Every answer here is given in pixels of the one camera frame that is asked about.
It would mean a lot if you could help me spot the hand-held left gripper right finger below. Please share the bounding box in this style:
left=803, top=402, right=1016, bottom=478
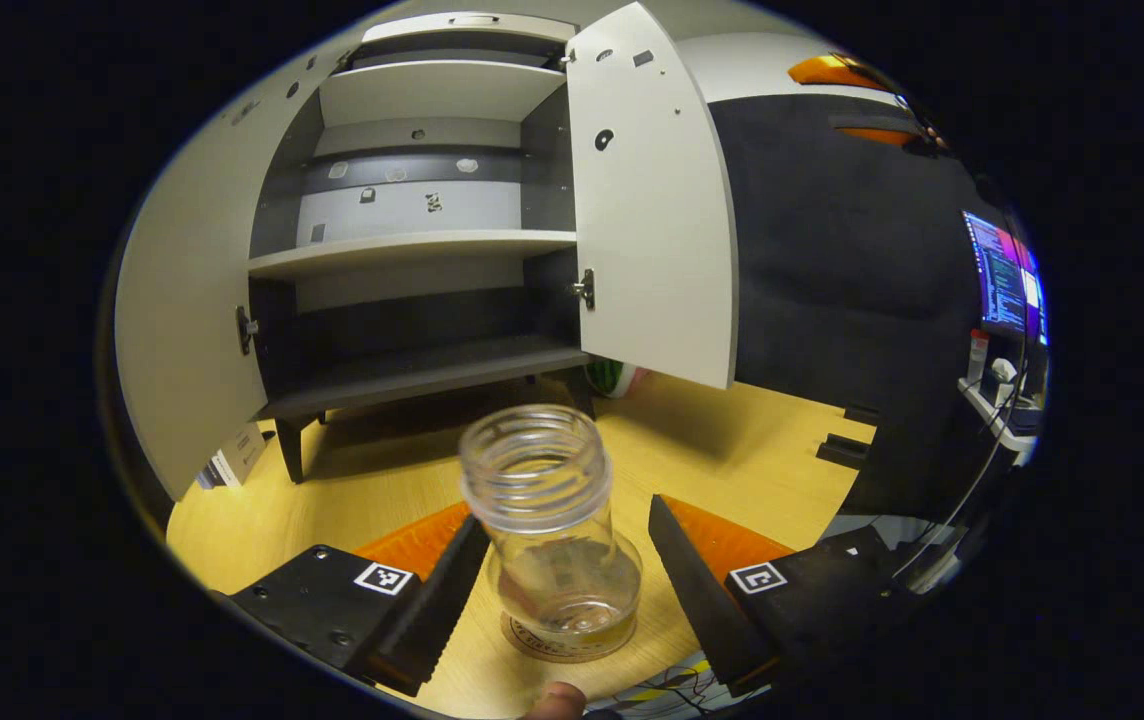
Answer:
left=647, top=493, right=923, bottom=698

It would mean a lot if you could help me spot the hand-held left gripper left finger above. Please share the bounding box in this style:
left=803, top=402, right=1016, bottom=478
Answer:
left=217, top=503, right=491, bottom=698

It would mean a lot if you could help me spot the clear glass bottle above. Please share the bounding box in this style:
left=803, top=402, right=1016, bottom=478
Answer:
left=459, top=404, right=645, bottom=663

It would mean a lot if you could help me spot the white and grey cabinet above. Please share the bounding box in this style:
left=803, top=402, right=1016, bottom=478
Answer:
left=247, top=12, right=593, bottom=486

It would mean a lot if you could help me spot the black cabinet leg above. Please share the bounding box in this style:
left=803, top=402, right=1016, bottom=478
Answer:
left=277, top=415, right=328, bottom=484

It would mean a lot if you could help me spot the white cabinet shelf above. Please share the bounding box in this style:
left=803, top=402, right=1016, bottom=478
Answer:
left=320, top=60, right=568, bottom=126
left=249, top=230, right=578, bottom=281

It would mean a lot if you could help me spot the white cabinet drawer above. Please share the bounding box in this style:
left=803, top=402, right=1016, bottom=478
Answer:
left=362, top=12, right=578, bottom=43

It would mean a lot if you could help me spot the black backdrop cloth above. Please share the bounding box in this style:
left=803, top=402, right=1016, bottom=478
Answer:
left=707, top=95, right=993, bottom=521

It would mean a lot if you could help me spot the computer monitor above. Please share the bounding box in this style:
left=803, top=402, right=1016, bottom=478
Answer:
left=962, top=210, right=1048, bottom=346

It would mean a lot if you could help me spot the black stand foot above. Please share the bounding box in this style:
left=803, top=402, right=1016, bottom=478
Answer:
left=817, top=432, right=878, bottom=471

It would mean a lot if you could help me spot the green striped object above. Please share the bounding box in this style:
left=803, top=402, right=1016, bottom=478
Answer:
left=587, top=360, right=648, bottom=399

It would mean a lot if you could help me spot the white book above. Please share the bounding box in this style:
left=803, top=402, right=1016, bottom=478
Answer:
left=197, top=422, right=268, bottom=491

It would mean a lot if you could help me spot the white side desk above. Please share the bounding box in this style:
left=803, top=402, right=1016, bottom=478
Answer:
left=957, top=375, right=1041, bottom=466

